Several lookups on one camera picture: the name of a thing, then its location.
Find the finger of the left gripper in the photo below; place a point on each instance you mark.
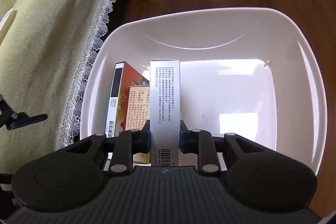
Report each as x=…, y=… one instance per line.
x=18, y=120

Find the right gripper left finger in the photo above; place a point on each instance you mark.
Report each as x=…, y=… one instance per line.
x=127, y=144

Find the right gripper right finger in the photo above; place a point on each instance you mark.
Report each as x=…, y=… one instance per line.
x=201, y=143

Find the white blue medicine box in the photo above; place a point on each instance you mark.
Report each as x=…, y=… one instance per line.
x=165, y=112

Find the orange red box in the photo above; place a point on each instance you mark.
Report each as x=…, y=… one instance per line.
x=124, y=76

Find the green sofa cover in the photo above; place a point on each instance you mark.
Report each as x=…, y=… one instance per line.
x=48, y=48

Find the white plastic storage bin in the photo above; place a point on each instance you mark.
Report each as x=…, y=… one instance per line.
x=248, y=71

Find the white plastic bin lid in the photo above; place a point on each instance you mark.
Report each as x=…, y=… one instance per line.
x=5, y=21

